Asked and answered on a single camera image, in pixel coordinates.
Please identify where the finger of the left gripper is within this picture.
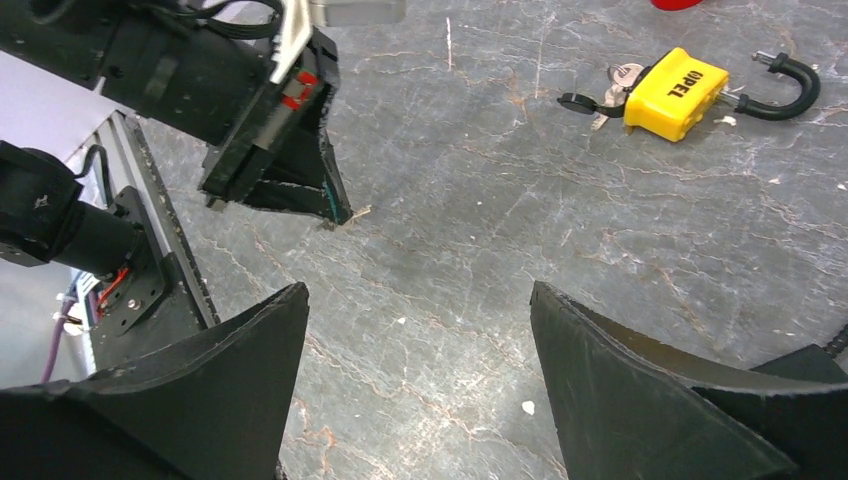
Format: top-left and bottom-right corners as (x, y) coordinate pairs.
(238, 99), (353, 225)

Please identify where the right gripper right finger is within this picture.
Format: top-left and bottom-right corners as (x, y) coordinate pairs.
(530, 281), (847, 479)

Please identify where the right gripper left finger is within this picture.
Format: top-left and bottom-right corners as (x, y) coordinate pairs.
(1, 283), (309, 479)

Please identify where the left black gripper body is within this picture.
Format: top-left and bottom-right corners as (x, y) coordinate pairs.
(199, 30), (342, 206)

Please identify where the yellow black padlock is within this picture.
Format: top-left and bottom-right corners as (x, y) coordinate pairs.
(557, 47), (821, 142)

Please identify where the metal key bunch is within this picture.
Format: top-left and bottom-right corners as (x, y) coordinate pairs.
(590, 63), (645, 132)

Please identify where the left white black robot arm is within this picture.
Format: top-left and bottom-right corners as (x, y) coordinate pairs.
(1, 1), (353, 276)

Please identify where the red cylindrical cap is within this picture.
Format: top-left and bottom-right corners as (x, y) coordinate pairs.
(651, 0), (702, 12)

